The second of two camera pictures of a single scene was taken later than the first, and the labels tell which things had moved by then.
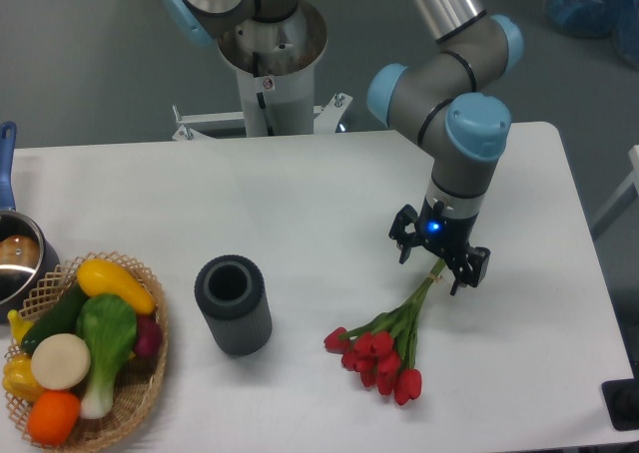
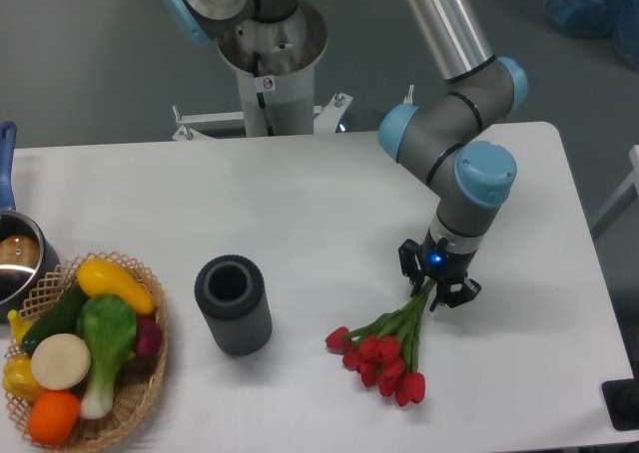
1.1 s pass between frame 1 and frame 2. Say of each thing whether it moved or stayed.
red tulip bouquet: stayed
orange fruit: stayed
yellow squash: stayed
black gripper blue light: moved
